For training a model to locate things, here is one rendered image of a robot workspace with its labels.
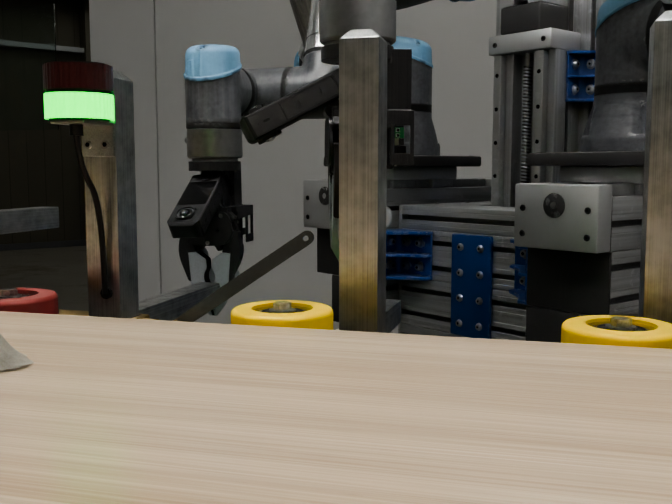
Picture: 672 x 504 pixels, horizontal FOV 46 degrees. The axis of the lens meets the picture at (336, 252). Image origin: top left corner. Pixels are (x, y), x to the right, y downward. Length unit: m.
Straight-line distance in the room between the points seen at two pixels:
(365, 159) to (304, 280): 2.94
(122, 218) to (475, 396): 0.46
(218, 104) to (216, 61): 0.06
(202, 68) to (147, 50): 2.90
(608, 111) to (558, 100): 0.22
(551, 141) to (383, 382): 1.04
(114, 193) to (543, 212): 0.61
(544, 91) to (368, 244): 0.81
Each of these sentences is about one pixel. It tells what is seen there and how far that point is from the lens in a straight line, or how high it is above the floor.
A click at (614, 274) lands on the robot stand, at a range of 1.14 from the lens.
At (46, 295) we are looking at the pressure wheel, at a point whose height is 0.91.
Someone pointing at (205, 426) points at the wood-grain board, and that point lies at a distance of 0.37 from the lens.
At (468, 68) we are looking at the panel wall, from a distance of 3.39.
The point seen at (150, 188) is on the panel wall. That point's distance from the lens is 3.95.
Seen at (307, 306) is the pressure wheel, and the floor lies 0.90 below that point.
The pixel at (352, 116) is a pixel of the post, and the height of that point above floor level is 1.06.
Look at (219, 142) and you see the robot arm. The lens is 1.08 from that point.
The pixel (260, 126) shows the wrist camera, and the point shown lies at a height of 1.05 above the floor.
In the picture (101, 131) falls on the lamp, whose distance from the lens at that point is 0.78.
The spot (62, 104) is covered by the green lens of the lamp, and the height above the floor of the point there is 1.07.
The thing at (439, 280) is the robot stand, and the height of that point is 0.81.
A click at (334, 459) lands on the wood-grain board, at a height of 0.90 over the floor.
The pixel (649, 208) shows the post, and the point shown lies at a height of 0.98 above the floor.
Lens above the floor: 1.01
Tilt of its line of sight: 6 degrees down
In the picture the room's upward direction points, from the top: straight up
